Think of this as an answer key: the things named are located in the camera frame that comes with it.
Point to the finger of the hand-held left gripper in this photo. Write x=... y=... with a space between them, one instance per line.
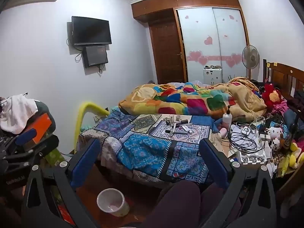
x=26 y=136
x=47 y=142

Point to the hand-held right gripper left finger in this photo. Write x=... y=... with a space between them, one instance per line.
x=83 y=161

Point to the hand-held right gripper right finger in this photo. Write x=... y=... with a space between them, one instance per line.
x=213 y=163

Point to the small white wrapper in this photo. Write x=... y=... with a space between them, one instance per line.
x=188 y=129

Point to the white plastic bucket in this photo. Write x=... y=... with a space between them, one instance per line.
x=111 y=204

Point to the black tube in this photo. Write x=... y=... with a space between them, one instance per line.
x=181 y=122

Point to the small black item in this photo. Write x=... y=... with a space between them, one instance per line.
x=169 y=131

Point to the green patterned bag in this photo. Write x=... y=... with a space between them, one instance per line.
x=54 y=158

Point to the orange box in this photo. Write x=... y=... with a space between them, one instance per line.
x=40 y=125

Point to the white cloth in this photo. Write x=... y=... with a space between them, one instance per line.
x=16 y=111

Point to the dark grey cushion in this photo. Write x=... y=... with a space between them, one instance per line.
x=46 y=110

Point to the pink cup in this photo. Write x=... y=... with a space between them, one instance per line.
x=224 y=133

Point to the white plastic tray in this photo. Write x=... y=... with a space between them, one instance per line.
x=251 y=158

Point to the white pump bottle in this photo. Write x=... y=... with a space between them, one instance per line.
x=226 y=121

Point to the yellow foam tube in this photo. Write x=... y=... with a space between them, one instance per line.
x=82 y=114

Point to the person's leg in dark pants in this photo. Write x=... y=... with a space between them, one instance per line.
x=175 y=204

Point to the blue patchwork bedspread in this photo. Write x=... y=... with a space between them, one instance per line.
x=142 y=152

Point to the colourful patch fleece blanket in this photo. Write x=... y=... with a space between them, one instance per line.
x=190 y=99

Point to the white cat plush toy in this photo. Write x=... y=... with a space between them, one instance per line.
x=275 y=131

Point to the yellow plush toy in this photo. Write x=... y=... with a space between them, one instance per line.
x=292 y=159

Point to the small white cabinet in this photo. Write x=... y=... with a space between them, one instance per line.
x=212 y=76

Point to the pink plush cloth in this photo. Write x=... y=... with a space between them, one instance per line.
x=281 y=106

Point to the red plush toy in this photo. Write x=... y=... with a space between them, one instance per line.
x=269 y=92

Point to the brown wooden headboard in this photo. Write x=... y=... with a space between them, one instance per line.
x=285 y=76

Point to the standing fan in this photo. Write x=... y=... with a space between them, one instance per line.
x=250 y=55

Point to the brown wooden door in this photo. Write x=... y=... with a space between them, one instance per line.
x=166 y=52

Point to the frosted sliding door pink hearts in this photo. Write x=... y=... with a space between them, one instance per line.
x=199 y=28
x=232 y=33

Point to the brown wooden wardrobe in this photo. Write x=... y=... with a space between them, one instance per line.
x=154 y=4

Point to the black wall television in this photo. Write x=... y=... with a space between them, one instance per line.
x=91 y=30

